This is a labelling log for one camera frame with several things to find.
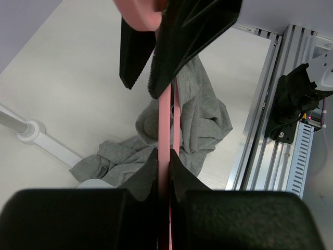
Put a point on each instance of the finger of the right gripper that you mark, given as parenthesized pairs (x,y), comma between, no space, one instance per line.
(135,49)
(187,28)

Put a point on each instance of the grey t shirt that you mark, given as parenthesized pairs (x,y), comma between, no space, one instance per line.
(204,123)

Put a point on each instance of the white clothes rack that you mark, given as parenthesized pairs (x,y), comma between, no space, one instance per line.
(34,133)

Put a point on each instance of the white slotted cable duct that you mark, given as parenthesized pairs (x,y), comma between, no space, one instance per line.
(300,160)

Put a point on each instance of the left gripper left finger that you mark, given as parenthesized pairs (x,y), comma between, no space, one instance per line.
(109,218)

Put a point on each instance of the aluminium mounting rail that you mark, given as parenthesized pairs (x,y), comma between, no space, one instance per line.
(267,143)

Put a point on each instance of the pink plastic hanger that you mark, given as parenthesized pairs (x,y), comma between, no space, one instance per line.
(165,130)

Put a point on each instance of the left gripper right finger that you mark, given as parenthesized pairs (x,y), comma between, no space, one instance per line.
(202,218)

